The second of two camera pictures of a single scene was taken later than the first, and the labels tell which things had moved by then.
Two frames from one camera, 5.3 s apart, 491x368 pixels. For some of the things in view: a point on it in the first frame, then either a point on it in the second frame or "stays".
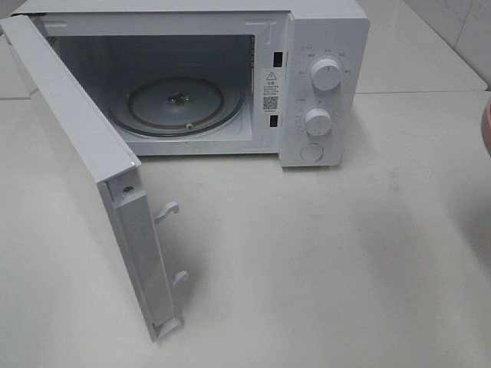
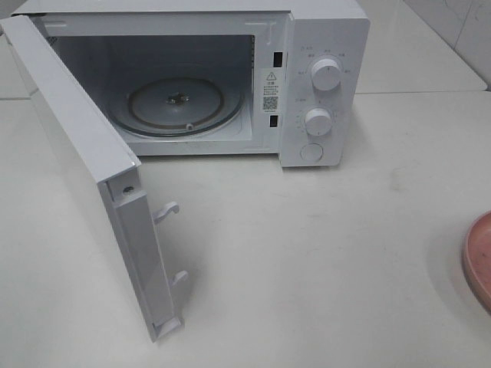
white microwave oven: [222, 77] stays
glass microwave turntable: [183, 106] stays
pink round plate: [486, 127] to [476, 258]
